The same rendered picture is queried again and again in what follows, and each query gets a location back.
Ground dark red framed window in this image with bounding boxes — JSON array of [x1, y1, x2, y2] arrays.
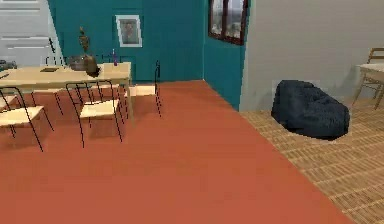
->
[[208, 0, 250, 46]]

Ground brown vase with dried plant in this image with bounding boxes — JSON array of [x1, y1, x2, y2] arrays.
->
[[78, 26, 102, 78]]

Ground dark blue bean bag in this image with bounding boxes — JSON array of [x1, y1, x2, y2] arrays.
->
[[270, 79, 351, 141]]

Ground grey metal bowl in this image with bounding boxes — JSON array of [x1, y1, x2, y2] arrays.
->
[[68, 55, 88, 72]]

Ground pale wooden dining table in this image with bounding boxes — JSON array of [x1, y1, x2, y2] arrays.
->
[[0, 61, 136, 125]]

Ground pale wooden chair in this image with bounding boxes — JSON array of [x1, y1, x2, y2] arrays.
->
[[352, 47, 384, 110]]

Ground white slatted room door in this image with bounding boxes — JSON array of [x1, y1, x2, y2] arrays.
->
[[0, 0, 65, 67]]

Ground grey dish cluster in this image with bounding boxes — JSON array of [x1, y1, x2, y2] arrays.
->
[[0, 59, 18, 72]]

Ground black wire chair pale seat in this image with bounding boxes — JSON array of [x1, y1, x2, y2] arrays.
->
[[127, 60, 163, 118], [65, 79, 124, 149], [0, 86, 55, 153]]

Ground white framed wall picture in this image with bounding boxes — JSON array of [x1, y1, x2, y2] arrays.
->
[[115, 14, 143, 48]]

